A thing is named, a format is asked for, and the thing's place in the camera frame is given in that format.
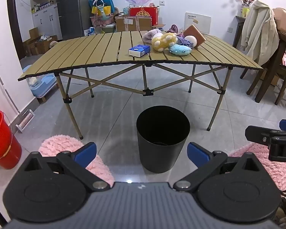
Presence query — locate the blue gift bag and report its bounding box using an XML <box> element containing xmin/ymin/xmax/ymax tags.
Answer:
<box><xmin>89</xmin><ymin>0</ymin><xmax>115</xmax><ymax>15</ymax></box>

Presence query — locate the red plastic bucket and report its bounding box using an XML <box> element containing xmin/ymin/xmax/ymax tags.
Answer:
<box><xmin>0</xmin><ymin>110</ymin><xmax>22</xmax><ymax>170</ymax></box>

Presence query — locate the brown sponge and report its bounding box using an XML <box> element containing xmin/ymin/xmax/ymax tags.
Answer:
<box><xmin>183</xmin><ymin>24</ymin><xmax>206</xmax><ymax>49</ymax></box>

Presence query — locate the dark green box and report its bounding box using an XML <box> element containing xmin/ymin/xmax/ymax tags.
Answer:
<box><xmin>101</xmin><ymin>24</ymin><xmax>116</xmax><ymax>33</ymax></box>

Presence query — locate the light blue litter box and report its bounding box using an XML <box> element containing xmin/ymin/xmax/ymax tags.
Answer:
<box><xmin>21</xmin><ymin>65</ymin><xmax>59</xmax><ymax>104</ymax></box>

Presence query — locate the grey refrigerator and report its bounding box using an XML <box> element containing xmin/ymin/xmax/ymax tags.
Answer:
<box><xmin>55</xmin><ymin>0</ymin><xmax>96</xmax><ymax>41</ymax></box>

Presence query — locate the pink fabric toy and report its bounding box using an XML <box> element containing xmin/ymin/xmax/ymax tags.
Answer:
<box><xmin>92</xmin><ymin>14</ymin><xmax>103</xmax><ymax>28</ymax></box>

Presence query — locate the tan slatted folding table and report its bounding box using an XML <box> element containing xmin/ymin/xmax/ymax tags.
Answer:
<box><xmin>17</xmin><ymin>30</ymin><xmax>265</xmax><ymax>140</ymax></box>

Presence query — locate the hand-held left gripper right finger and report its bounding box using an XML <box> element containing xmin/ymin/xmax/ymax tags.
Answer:
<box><xmin>174</xmin><ymin>142</ymin><xmax>264</xmax><ymax>193</ymax></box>

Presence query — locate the red gift box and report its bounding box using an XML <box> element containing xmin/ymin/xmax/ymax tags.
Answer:
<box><xmin>129</xmin><ymin>7</ymin><xmax>159</xmax><ymax>27</ymax></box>

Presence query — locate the cream hooded jacket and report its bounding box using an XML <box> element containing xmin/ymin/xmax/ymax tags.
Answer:
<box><xmin>239</xmin><ymin>0</ymin><xmax>280</xmax><ymax>66</ymax></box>

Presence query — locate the yellow gift bag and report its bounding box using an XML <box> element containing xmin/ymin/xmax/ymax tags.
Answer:
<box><xmin>91</xmin><ymin>5</ymin><xmax>112</xmax><ymax>15</ymax></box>

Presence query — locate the large taped cardboard box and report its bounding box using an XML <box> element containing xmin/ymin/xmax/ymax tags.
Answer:
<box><xmin>114</xmin><ymin>15</ymin><xmax>153</xmax><ymax>32</ymax></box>

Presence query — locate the white cabinet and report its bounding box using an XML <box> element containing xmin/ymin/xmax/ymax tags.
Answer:
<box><xmin>29</xmin><ymin>0</ymin><xmax>63</xmax><ymax>41</ymax></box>

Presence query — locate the open cardboard floor box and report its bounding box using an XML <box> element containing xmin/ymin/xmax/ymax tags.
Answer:
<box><xmin>22</xmin><ymin>27</ymin><xmax>59</xmax><ymax>56</ymax></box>

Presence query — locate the black trash bin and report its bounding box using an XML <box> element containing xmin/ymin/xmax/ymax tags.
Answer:
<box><xmin>136</xmin><ymin>105</ymin><xmax>190</xmax><ymax>173</ymax></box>

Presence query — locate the white wall panel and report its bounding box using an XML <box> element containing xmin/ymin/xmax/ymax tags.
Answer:
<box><xmin>184</xmin><ymin>12</ymin><xmax>211</xmax><ymax>35</ymax></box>

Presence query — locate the yellow white plush lamb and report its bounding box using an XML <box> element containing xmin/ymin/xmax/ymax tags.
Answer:
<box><xmin>151</xmin><ymin>32</ymin><xmax>177</xmax><ymax>52</ymax></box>

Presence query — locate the dark wooden side table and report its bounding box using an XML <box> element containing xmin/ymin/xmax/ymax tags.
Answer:
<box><xmin>232</xmin><ymin>15</ymin><xmax>247</xmax><ymax>49</ymax></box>

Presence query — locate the pink fluffy cloth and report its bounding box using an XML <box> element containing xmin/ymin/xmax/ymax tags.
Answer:
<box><xmin>142</xmin><ymin>29</ymin><xmax>163</xmax><ymax>44</ymax></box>

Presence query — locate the purple knitted cloth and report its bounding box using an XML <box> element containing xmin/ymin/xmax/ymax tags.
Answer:
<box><xmin>175</xmin><ymin>36</ymin><xmax>194</xmax><ymax>48</ymax></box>

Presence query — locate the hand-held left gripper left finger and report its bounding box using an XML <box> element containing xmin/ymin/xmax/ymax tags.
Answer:
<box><xmin>21</xmin><ymin>142</ymin><xmax>110</xmax><ymax>193</ymax></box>

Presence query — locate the blue plush toy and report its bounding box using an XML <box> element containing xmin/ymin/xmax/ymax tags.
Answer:
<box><xmin>169</xmin><ymin>43</ymin><xmax>192</xmax><ymax>57</ymax></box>

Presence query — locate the teal plastic toy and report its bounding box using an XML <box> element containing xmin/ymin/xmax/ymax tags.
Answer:
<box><xmin>98</xmin><ymin>5</ymin><xmax>110</xmax><ymax>21</ymax></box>

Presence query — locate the blue and white box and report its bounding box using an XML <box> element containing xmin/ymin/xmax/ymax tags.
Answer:
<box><xmin>128</xmin><ymin>45</ymin><xmax>151</xmax><ymax>58</ymax></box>

